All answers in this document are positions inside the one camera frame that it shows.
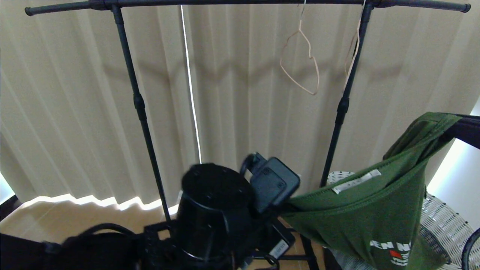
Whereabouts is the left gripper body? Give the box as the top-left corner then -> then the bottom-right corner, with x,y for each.
232,210 -> 297,270

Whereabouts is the green long-sleeved shirt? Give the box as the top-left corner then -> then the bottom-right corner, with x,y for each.
279,112 -> 465,270

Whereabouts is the pink clothes hanger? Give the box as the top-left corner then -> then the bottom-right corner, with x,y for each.
279,0 -> 321,96
343,0 -> 366,91

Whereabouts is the white laundry basket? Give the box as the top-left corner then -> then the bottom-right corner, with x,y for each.
324,171 -> 480,270

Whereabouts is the black clothes rack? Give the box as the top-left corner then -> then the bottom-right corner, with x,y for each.
24,0 -> 471,270

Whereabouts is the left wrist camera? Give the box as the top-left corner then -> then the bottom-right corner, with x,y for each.
239,151 -> 301,215

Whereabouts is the black cable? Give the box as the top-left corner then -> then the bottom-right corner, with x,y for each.
461,226 -> 480,270
77,223 -> 138,241

